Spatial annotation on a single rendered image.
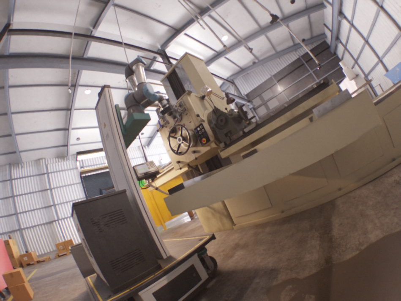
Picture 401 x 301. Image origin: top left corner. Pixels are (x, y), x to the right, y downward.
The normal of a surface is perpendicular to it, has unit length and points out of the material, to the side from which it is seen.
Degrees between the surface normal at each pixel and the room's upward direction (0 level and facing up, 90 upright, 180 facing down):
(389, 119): 90
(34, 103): 169
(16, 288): 90
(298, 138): 90
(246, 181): 90
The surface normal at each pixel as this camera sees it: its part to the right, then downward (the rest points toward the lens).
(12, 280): 0.78, -0.45
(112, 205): 0.66, -0.44
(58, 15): 0.27, 0.96
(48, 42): 0.53, 0.79
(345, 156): -0.62, 0.11
